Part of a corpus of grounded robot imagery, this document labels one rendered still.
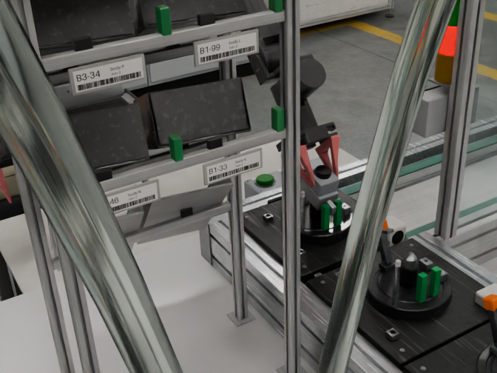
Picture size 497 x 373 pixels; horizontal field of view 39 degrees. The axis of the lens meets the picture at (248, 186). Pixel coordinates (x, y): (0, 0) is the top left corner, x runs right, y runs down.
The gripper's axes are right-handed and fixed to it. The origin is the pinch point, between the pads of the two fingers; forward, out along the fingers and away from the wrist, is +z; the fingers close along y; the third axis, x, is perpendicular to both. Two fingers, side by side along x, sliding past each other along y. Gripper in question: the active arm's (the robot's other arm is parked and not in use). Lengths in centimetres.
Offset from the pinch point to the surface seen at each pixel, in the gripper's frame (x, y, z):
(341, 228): 2.7, 1.2, 9.6
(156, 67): 284, 90, -137
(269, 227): 11.8, -8.2, 4.2
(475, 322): -19.0, 4.3, 31.5
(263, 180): 24.0, 0.5, -6.9
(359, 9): 332, 294, -167
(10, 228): 55, -49, -19
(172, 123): -27.0, -34.5, -9.5
